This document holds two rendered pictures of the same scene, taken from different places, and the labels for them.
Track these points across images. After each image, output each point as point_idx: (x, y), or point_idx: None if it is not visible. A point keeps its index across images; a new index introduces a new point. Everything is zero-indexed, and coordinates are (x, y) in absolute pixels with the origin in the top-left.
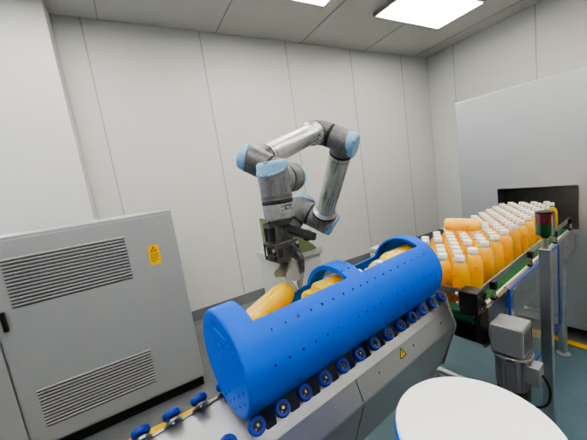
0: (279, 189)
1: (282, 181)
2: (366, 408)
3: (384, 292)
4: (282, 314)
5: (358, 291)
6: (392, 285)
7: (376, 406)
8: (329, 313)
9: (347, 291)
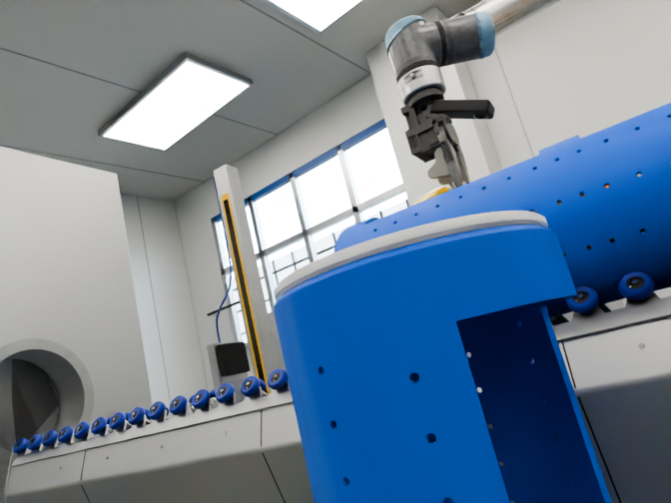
0: (398, 57)
1: (401, 45)
2: (599, 411)
3: (622, 163)
4: (397, 215)
5: (545, 169)
6: (658, 144)
7: (656, 432)
8: (465, 208)
9: (519, 173)
